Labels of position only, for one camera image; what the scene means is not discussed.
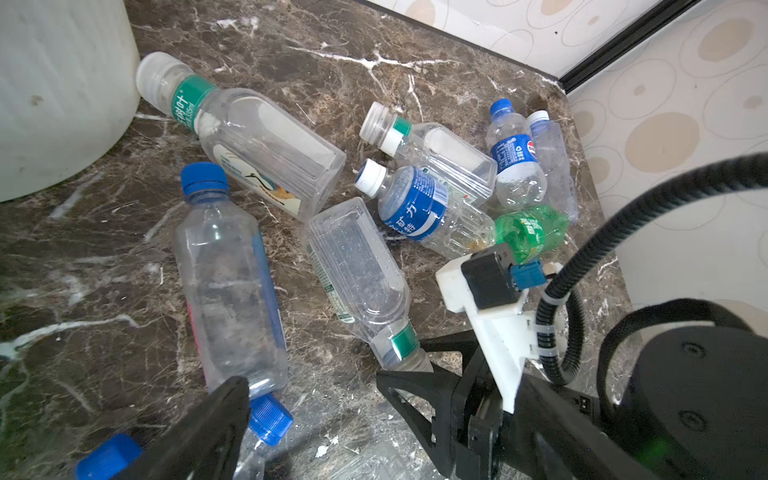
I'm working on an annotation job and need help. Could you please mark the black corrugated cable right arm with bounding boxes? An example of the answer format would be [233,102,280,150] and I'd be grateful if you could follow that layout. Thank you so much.
[535,152,768,388]

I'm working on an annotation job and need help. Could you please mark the small blue label bottle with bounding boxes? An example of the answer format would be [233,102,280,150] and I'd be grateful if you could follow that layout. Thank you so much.
[73,434,142,480]

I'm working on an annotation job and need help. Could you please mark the white plastic waste bin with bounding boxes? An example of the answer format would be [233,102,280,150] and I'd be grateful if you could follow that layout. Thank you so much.
[1,1,139,201]

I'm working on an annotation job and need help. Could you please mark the clear bottle green band cap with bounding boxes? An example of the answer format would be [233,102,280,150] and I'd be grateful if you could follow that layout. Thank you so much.
[302,197,433,373]

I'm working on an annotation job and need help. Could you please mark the black frame post right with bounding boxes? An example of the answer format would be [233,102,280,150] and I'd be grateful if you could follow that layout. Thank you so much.
[558,0,700,94]

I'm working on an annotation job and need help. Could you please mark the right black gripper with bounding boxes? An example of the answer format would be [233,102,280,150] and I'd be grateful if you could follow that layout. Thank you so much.
[376,299,767,479]

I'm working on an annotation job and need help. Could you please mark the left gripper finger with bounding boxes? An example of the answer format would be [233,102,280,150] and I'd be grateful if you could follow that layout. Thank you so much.
[116,376,249,479]

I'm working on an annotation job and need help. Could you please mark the blue label bottle white cap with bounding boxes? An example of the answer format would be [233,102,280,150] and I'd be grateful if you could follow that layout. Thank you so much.
[355,159,496,260]

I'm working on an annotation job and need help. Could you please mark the flat clear bottle white cap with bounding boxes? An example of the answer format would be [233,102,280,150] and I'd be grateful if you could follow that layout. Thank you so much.
[359,102,497,208]

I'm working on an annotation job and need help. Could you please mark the clear bottle pale label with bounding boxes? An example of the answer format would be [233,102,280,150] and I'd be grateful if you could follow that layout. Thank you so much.
[526,110,579,224]

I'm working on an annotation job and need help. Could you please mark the green bottle yellow cap right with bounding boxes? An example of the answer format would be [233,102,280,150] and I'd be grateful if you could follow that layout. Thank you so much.
[495,205,570,264]

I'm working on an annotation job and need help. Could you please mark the Fiji bottle blue cap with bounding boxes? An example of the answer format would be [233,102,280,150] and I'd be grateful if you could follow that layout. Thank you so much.
[174,162,288,398]

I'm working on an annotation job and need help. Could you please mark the small Pepsi water bottle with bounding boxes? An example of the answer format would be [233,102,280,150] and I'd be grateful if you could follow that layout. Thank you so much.
[485,98,547,211]

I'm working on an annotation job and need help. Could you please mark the soda water bottle blue cap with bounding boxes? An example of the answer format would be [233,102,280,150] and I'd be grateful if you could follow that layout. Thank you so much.
[233,393,294,480]

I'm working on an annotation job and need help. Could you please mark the square clear bottle green band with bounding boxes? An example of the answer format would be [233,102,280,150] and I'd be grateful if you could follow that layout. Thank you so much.
[136,52,346,222]

